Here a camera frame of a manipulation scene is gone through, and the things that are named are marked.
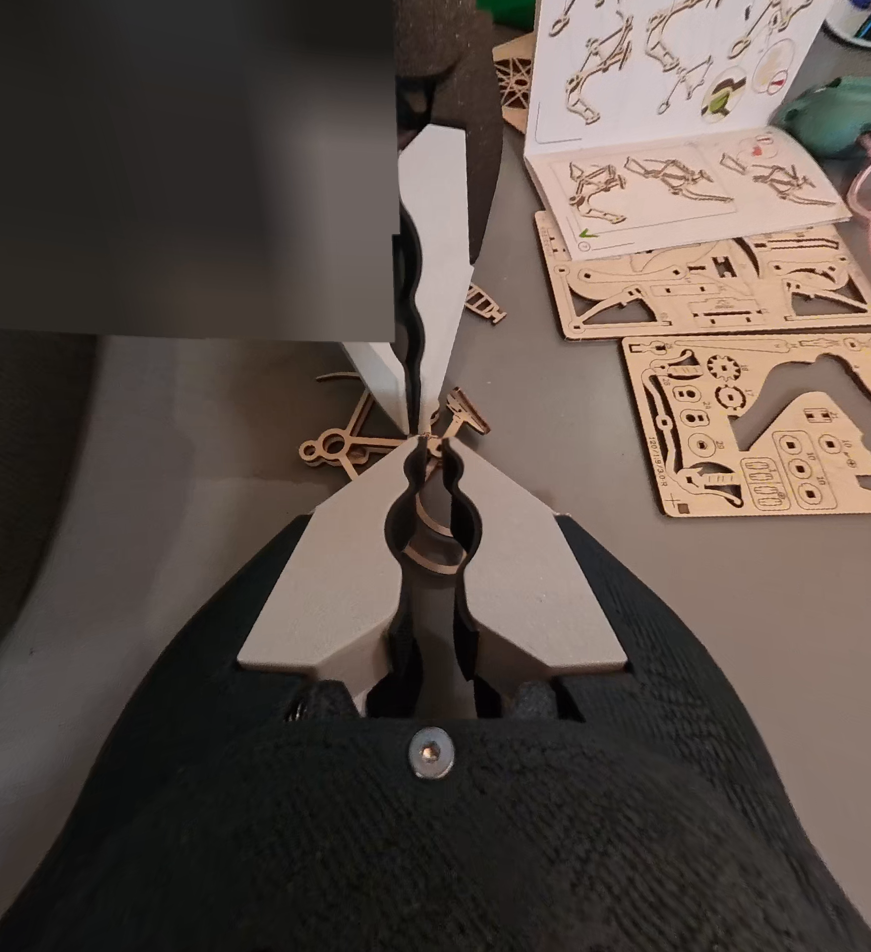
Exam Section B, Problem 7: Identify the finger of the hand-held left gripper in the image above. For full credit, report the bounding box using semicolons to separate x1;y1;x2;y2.
398;123;476;434
341;341;412;434

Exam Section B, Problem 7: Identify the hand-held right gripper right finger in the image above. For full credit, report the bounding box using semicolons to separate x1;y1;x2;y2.
437;437;630;709

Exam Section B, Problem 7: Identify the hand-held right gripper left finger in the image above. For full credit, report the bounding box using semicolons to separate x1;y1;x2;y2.
236;437;426;702

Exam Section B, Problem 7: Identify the wooden bicycle frame assembly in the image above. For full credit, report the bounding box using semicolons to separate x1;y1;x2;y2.
298;368;493;575

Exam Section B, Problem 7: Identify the small ladder-shaped wooden part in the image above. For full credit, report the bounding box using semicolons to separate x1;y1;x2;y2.
464;285;508;326

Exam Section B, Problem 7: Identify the wooden sheet with gear parts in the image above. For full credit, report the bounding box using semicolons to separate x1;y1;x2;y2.
620;333;871;519

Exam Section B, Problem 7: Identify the wooden spoked wheel part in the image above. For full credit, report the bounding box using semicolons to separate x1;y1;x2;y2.
492;36;539;136

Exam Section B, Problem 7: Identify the white instruction booklet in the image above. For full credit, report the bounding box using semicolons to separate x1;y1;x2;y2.
522;0;854;261

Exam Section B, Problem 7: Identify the teal rounded object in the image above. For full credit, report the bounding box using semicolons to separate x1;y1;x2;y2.
772;74;871;163

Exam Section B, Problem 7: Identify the wooden sheet with frame parts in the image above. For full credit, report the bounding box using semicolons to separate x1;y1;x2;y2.
533;210;871;345

